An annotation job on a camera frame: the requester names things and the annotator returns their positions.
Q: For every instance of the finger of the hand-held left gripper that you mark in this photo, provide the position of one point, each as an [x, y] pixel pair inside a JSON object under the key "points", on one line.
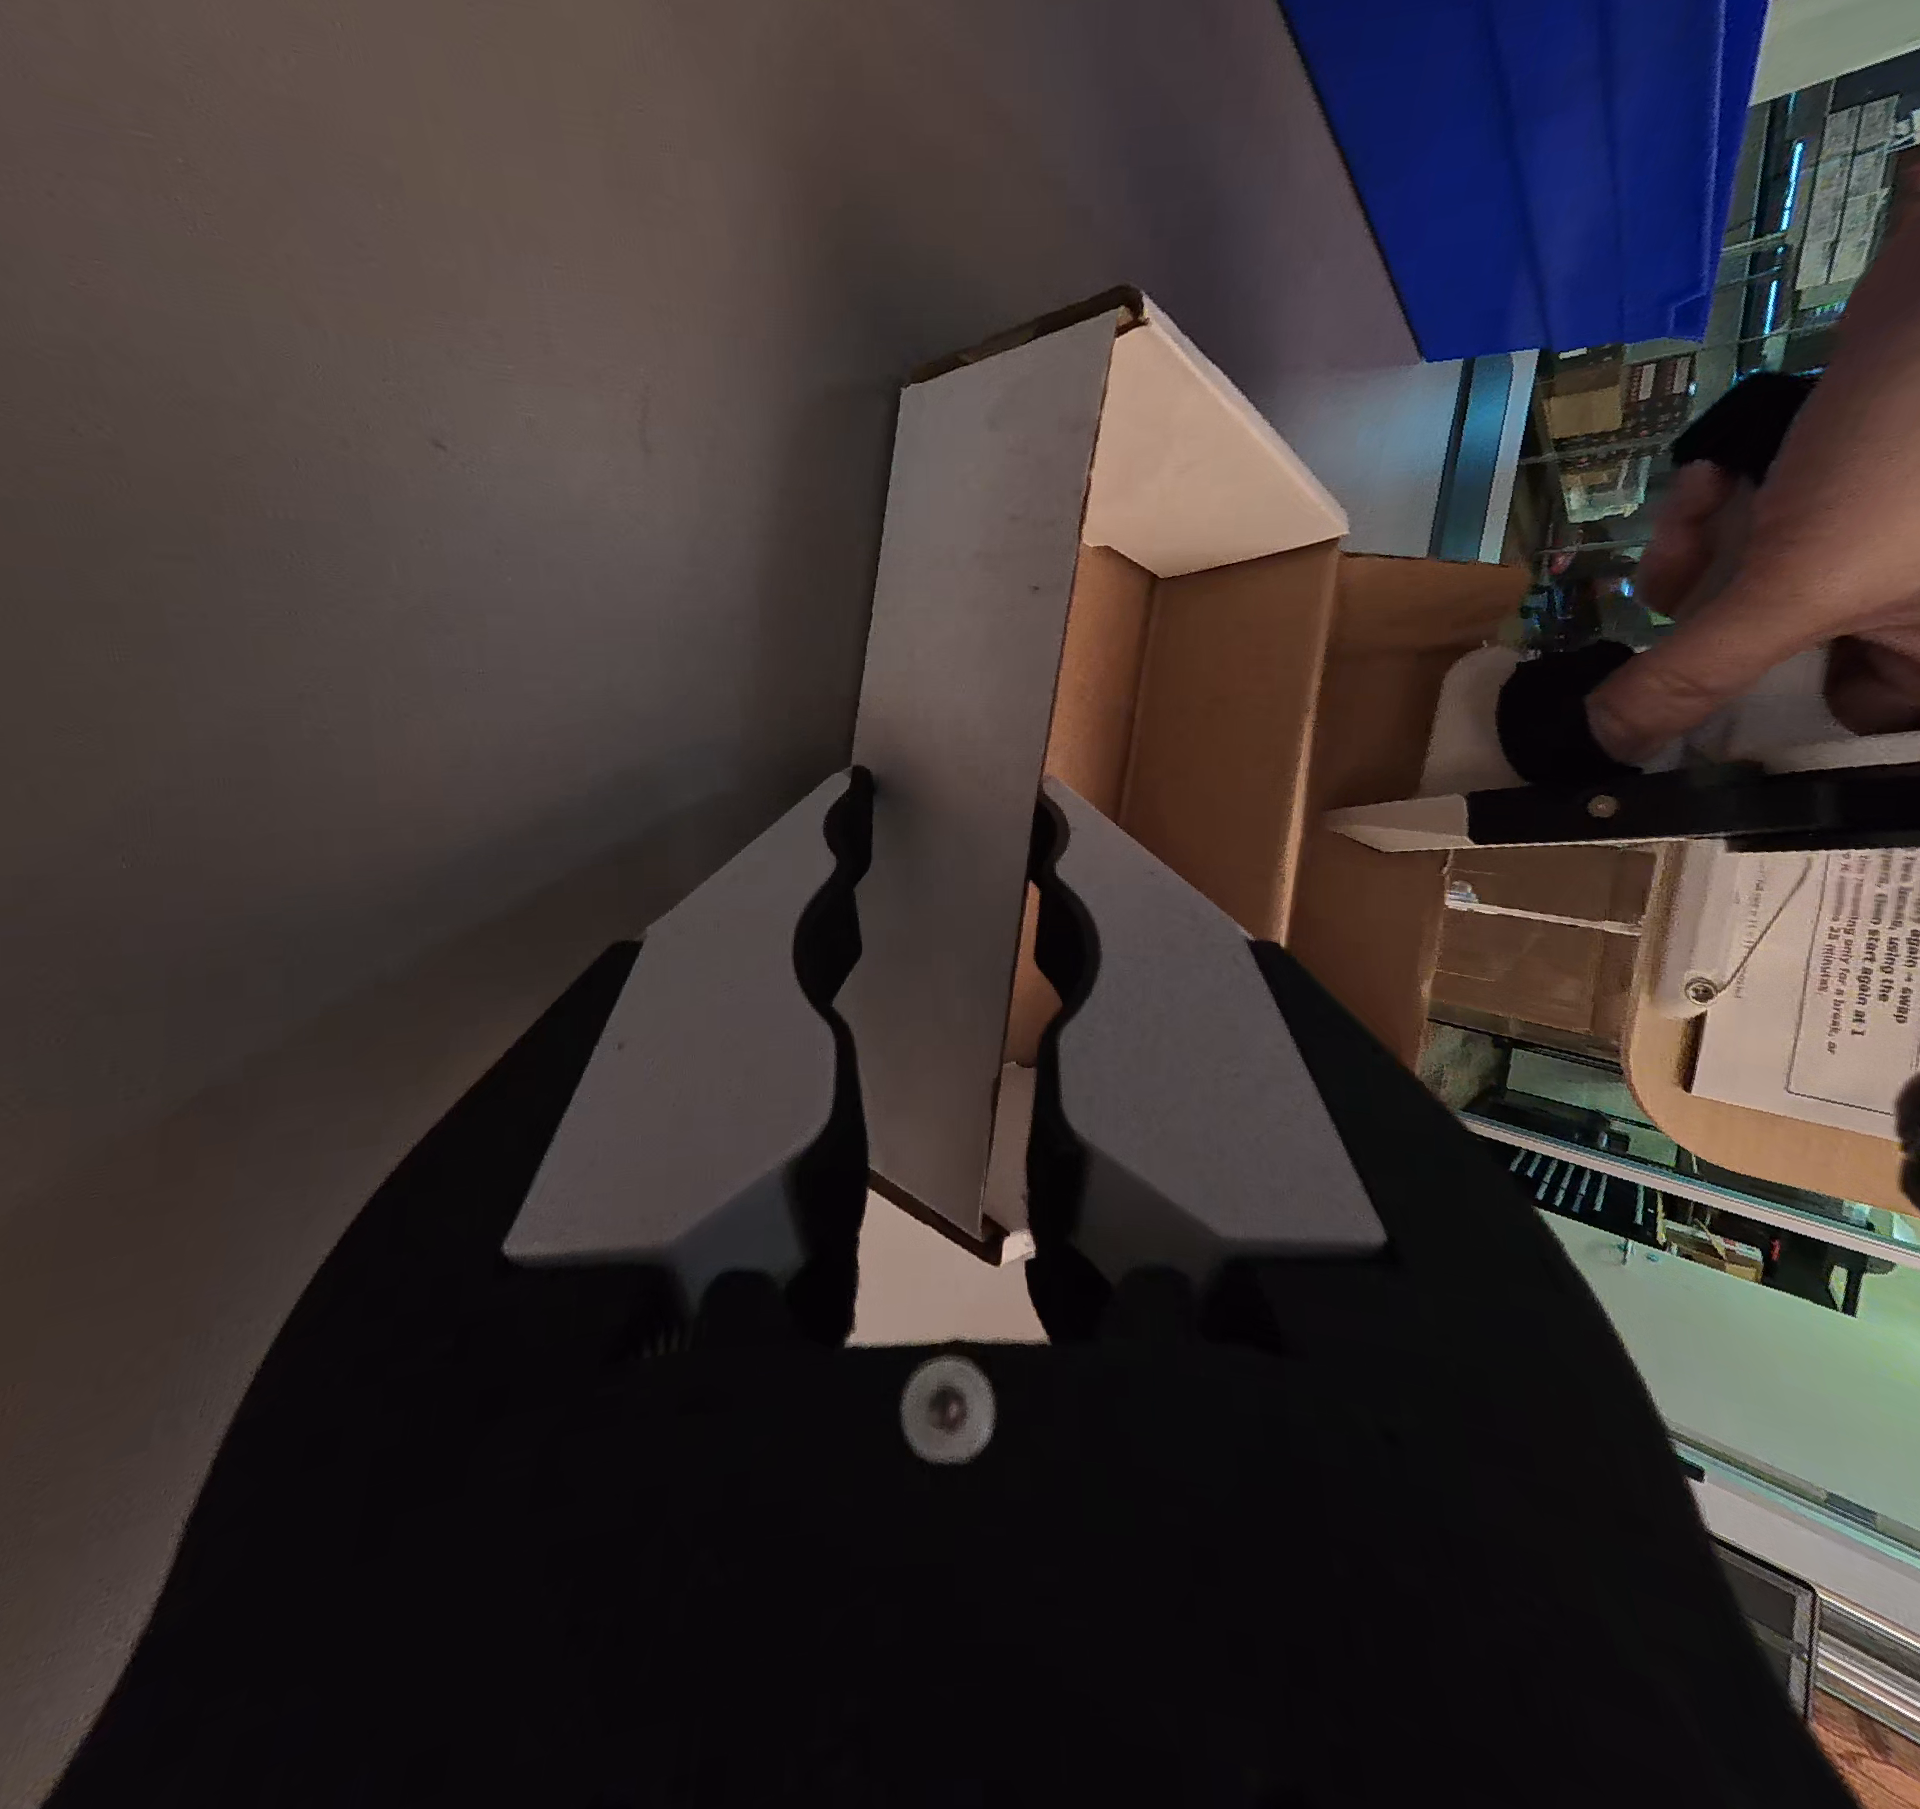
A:
{"points": [[1410, 826]]}

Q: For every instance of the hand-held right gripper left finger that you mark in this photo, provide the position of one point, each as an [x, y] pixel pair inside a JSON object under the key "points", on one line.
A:
{"points": [[690, 1075]]}

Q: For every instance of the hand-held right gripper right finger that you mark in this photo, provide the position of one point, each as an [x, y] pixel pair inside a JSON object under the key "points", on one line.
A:
{"points": [[1200, 1075]]}

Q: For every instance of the white mailer box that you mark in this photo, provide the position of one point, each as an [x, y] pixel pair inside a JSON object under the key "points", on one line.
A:
{"points": [[960, 788]]}

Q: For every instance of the blue plastic bin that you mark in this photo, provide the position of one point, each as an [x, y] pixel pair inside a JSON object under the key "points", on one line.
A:
{"points": [[1500, 115]]}

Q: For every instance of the person's left hand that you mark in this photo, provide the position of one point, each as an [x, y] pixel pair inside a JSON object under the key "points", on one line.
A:
{"points": [[1799, 564]]}

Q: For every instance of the wooden board with printed sheet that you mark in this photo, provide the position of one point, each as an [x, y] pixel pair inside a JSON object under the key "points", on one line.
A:
{"points": [[1830, 999]]}

